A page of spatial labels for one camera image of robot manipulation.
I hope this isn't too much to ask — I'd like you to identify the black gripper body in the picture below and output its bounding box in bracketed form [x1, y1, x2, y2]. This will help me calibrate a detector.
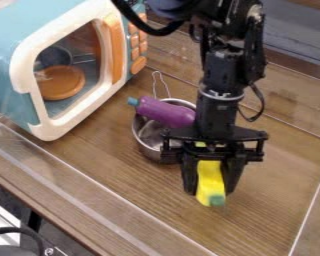
[160, 88, 268, 164]

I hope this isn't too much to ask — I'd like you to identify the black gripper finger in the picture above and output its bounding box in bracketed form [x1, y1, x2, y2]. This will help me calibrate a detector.
[221, 154, 247, 194]
[180, 155, 199, 196]

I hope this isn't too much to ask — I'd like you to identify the yellow toy banana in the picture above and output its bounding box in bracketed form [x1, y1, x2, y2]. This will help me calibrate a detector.
[193, 141, 227, 208]

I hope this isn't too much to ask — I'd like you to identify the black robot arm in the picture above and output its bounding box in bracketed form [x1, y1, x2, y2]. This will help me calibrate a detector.
[148, 0, 268, 195]

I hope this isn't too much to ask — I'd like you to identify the silver metal pot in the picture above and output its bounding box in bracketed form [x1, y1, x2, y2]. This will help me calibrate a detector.
[130, 70, 199, 164]

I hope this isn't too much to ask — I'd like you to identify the purple toy eggplant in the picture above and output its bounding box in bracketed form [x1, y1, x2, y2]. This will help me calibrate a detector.
[128, 96, 195, 128]

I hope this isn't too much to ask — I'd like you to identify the orange plate in microwave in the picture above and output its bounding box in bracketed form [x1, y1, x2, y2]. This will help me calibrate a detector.
[34, 65, 85, 101]

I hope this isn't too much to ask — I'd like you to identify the blue toy microwave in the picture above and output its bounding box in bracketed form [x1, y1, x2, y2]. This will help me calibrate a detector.
[0, 0, 148, 141]

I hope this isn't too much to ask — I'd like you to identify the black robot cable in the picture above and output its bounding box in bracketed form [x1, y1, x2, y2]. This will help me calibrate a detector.
[110, 0, 267, 123]

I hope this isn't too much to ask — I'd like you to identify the black cable lower left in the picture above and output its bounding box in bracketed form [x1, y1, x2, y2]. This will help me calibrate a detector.
[0, 226, 45, 256]

